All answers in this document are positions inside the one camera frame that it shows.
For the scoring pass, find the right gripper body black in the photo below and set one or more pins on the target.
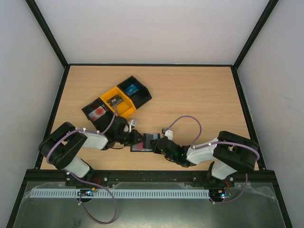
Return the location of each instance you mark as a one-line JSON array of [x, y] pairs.
[[155, 145]]

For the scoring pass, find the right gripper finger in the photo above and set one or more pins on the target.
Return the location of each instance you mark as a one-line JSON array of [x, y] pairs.
[[156, 150], [154, 142]]

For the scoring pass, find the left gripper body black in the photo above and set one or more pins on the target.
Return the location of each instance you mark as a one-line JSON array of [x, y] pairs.
[[127, 140]]

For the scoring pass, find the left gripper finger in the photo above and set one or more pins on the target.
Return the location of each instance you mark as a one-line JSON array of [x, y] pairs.
[[138, 136], [137, 142]]

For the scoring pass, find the black card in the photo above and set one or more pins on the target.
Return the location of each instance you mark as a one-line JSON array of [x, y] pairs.
[[115, 100], [147, 138]]

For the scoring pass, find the black leather card holder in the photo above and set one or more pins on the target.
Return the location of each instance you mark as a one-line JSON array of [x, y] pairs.
[[133, 148]]

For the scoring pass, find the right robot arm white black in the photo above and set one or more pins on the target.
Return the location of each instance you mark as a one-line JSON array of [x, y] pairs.
[[234, 153]]

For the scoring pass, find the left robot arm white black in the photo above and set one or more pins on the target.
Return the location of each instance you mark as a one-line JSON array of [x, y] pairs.
[[61, 148]]

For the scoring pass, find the red card in holder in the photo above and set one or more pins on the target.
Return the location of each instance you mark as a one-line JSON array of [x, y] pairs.
[[139, 146]]

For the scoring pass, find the red white card in bin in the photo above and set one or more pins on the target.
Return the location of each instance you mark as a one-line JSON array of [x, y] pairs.
[[97, 113]]

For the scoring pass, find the black card in bin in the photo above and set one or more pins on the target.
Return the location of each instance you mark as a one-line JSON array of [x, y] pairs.
[[115, 100]]

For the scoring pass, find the blue card in bin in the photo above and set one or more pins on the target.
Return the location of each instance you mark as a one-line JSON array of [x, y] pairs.
[[131, 89]]

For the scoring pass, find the yellow bin middle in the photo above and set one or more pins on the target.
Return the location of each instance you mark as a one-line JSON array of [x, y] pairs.
[[125, 108]]

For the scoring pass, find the black bin left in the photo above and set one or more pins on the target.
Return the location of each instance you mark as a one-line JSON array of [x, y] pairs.
[[103, 122]]

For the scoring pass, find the black bin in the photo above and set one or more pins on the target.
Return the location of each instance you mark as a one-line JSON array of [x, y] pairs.
[[141, 97], [103, 122]]

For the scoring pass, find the black bin right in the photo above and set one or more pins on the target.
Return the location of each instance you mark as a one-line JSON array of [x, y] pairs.
[[141, 97]]

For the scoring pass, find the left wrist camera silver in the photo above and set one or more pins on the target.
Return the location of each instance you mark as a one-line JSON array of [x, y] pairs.
[[132, 124]]

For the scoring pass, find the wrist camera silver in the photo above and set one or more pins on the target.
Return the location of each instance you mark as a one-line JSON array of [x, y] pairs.
[[132, 124], [167, 133]]

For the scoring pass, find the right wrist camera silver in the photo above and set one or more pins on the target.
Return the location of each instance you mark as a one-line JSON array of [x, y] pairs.
[[167, 133]]

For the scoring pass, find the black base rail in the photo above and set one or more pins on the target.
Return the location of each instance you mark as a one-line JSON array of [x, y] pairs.
[[108, 178]]

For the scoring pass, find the black cage frame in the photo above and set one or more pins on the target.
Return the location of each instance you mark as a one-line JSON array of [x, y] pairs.
[[260, 176]]

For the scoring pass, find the grey slotted cable duct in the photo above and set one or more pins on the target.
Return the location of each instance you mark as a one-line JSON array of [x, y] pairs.
[[120, 194]]

